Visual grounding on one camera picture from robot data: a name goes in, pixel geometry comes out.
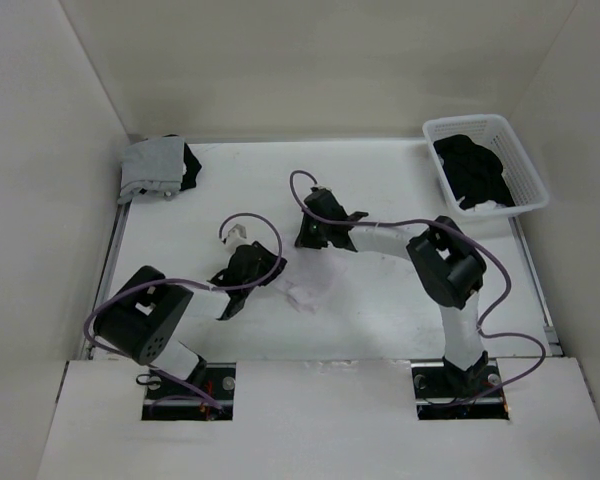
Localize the folded black tank top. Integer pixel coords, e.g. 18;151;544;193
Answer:
180;143;202;192

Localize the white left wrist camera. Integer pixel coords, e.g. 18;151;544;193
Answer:
222;224;249;253

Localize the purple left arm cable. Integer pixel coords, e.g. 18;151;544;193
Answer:
82;213;287;419

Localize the black tank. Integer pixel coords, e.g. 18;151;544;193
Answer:
180;143;202;192
433;134;516;210

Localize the white garment in basket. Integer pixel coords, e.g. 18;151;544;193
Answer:
463;200;506;214

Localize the folded grey tank top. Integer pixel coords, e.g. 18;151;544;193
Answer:
118;136;185;205

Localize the white plastic laundry basket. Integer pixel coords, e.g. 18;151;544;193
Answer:
422;114;549;220

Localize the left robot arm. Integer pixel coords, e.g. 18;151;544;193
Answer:
92;241;287;399

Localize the white tank top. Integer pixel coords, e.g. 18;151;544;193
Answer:
272;247;347;314

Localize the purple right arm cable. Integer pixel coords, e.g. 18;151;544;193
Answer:
288;170;547;406

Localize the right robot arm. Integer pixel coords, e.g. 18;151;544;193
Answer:
295;187;488;397

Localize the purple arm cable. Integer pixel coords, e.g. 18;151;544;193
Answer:
288;170;547;406
82;213;287;419

